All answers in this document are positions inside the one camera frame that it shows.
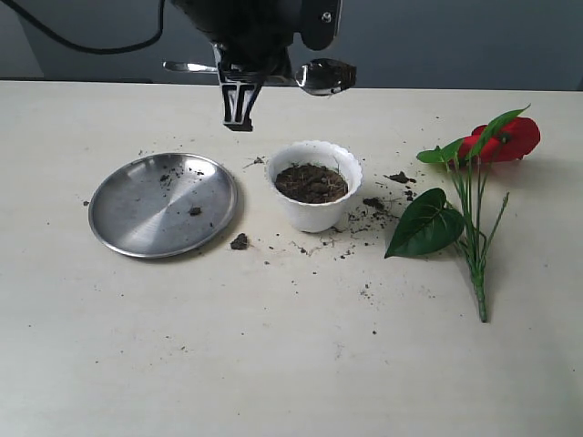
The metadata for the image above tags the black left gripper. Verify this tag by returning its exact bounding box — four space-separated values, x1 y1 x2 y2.
212 43 293 132

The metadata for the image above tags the steel spoon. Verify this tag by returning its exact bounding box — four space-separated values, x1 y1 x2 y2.
162 58 356 97

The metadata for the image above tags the white scalloped plastic pot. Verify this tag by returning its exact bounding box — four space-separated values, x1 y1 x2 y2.
265 140 363 233

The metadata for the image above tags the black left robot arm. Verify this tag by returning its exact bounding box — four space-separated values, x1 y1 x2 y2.
172 0 343 83

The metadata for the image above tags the dark brown potting soil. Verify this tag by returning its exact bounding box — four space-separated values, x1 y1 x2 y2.
275 164 348 204

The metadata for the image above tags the artificial red flower plant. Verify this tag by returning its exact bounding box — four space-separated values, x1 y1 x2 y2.
384 107 541 323

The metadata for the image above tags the round steel plate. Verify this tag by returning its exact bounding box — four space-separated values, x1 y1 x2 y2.
88 152 240 259

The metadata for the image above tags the soil clump near plate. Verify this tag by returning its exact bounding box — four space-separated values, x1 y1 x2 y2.
230 233 250 250

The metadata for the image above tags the soil clump near flower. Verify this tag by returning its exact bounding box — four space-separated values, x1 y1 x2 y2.
384 171 416 185

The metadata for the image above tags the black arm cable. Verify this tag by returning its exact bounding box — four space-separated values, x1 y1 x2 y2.
0 0 168 55

